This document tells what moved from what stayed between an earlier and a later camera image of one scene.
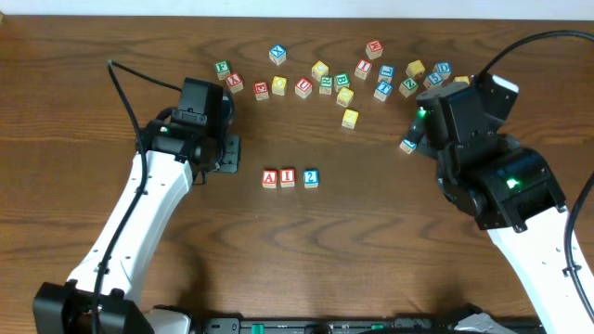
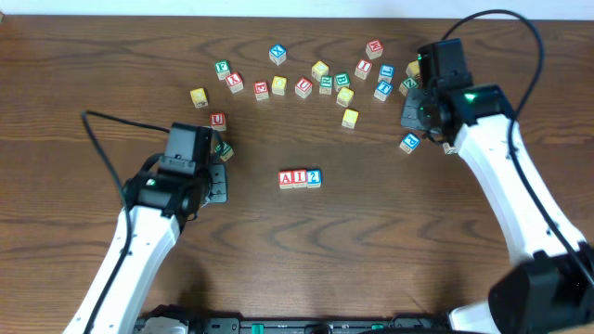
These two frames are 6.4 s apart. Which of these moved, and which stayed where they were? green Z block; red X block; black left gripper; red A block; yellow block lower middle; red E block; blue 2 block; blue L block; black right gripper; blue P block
Moved: black right gripper; black left gripper; red A block
Stayed: blue 2 block; blue L block; green Z block; red X block; blue P block; red E block; yellow block lower middle
